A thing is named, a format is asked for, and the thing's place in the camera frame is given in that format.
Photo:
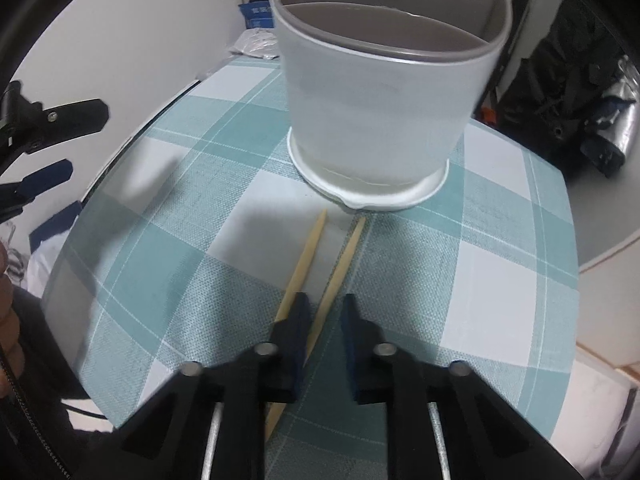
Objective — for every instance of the silver folding umbrella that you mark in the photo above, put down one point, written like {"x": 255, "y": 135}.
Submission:
{"x": 620, "y": 125}

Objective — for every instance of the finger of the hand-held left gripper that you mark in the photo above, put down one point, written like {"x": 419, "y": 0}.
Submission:
{"x": 65, "y": 120}
{"x": 47, "y": 177}

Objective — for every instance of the black backpack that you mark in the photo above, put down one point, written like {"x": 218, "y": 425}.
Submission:
{"x": 550, "y": 85}

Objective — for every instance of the wooden chopstick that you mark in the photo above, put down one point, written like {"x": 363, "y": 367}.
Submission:
{"x": 345, "y": 265}
{"x": 310, "y": 255}

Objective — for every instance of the black zippered jacket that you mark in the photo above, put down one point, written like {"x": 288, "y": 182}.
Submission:
{"x": 50, "y": 360}

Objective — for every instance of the white utensil holder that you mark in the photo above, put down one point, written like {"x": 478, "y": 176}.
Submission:
{"x": 375, "y": 125}

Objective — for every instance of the blue cardboard box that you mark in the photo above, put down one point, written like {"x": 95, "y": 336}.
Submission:
{"x": 256, "y": 16}

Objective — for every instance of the person's left hand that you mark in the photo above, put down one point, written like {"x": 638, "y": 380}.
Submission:
{"x": 6, "y": 320}

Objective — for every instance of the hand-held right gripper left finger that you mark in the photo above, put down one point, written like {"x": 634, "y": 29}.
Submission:
{"x": 300, "y": 340}

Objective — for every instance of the white plastic bag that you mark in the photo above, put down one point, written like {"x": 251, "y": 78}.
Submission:
{"x": 47, "y": 265}

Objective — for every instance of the teal checkered tablecloth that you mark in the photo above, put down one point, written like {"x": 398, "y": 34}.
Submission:
{"x": 175, "y": 240}

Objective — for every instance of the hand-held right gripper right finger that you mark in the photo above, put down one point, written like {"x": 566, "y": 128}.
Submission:
{"x": 350, "y": 350}

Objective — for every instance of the small red object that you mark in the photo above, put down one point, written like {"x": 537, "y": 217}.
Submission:
{"x": 488, "y": 115}

